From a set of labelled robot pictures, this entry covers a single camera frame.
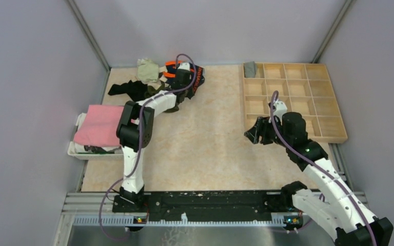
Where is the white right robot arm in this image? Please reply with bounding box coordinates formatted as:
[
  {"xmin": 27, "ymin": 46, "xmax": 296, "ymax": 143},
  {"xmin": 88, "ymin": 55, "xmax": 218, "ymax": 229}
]
[{"xmin": 244, "ymin": 112, "xmax": 393, "ymax": 245}]

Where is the black underwear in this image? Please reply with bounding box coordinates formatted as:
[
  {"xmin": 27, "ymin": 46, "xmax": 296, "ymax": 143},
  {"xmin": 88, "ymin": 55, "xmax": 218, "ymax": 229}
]
[{"xmin": 108, "ymin": 80, "xmax": 148, "ymax": 101}]

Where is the white perforated plastic basket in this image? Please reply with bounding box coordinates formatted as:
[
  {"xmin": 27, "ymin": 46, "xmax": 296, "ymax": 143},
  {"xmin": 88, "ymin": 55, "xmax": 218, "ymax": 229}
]
[{"xmin": 67, "ymin": 127, "xmax": 123, "ymax": 160}]

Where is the navy orange underwear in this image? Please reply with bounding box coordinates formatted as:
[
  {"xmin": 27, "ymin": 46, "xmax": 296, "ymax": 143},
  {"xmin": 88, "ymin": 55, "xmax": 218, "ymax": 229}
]
[{"xmin": 163, "ymin": 60, "xmax": 205, "ymax": 99}]

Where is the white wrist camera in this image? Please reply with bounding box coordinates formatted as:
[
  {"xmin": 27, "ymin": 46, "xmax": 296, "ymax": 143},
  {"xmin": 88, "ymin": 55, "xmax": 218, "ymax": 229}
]
[
  {"xmin": 272, "ymin": 100, "xmax": 288, "ymax": 120},
  {"xmin": 176, "ymin": 62, "xmax": 191, "ymax": 71}
]

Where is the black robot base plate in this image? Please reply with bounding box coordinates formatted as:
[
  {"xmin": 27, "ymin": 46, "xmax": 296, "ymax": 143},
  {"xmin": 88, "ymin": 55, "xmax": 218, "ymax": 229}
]
[{"xmin": 112, "ymin": 190, "xmax": 305, "ymax": 226}]

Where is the dark green underwear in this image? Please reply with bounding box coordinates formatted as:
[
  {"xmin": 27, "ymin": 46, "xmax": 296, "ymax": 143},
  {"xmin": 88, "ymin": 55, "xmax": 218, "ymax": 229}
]
[{"xmin": 144, "ymin": 82, "xmax": 180, "ymax": 113}]

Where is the aluminium frame rail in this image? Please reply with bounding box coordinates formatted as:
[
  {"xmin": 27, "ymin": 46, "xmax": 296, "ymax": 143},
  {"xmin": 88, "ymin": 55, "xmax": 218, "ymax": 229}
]
[{"xmin": 52, "ymin": 192, "xmax": 385, "ymax": 246}]

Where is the grey underwear white waistband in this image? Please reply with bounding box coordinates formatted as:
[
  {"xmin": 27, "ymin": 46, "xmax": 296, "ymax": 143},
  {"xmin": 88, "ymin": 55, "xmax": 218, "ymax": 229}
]
[{"xmin": 243, "ymin": 61, "xmax": 257, "ymax": 78}]

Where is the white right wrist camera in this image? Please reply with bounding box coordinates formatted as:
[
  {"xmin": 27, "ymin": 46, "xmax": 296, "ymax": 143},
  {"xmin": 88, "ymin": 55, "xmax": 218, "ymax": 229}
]
[{"xmin": 272, "ymin": 100, "xmax": 288, "ymax": 120}]

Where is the light green underwear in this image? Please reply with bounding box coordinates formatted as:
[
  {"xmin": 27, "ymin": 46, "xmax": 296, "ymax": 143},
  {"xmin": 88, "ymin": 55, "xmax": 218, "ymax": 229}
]
[{"xmin": 136, "ymin": 58, "xmax": 159, "ymax": 83}]

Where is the wooden compartment tray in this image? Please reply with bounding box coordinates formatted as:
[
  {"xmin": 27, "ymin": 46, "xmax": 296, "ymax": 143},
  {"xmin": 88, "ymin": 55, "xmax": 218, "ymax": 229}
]
[{"xmin": 242, "ymin": 62, "xmax": 348, "ymax": 144}]

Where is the pink folded cloth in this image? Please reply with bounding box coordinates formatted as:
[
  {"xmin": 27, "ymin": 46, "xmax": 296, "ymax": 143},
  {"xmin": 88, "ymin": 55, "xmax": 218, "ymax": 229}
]
[{"xmin": 73, "ymin": 105, "xmax": 124, "ymax": 147}]

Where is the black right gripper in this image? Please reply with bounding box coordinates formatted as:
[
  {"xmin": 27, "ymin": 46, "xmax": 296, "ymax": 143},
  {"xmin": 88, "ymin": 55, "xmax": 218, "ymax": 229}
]
[{"xmin": 245, "ymin": 114, "xmax": 292, "ymax": 148}]

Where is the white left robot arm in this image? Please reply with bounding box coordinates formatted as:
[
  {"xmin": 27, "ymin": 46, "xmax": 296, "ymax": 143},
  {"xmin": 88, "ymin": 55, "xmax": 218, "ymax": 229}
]
[{"xmin": 116, "ymin": 68, "xmax": 198, "ymax": 212}]

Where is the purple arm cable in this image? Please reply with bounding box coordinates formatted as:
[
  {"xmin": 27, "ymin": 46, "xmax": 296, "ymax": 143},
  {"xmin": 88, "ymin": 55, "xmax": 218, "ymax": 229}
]
[
  {"xmin": 269, "ymin": 90, "xmax": 379, "ymax": 246},
  {"xmin": 98, "ymin": 53, "xmax": 198, "ymax": 242}
]

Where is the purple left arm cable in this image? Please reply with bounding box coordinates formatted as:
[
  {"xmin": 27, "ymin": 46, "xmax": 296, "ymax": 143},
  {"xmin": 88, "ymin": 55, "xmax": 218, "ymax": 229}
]
[{"xmin": 98, "ymin": 53, "xmax": 198, "ymax": 242}]

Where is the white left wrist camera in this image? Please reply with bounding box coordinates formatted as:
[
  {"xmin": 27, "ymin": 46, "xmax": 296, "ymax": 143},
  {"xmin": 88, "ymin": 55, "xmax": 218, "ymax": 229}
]
[{"xmin": 176, "ymin": 62, "xmax": 191, "ymax": 71}]

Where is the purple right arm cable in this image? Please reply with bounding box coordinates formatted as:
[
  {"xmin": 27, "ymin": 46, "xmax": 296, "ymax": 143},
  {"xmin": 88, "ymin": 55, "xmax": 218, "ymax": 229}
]
[{"xmin": 269, "ymin": 90, "xmax": 379, "ymax": 246}]

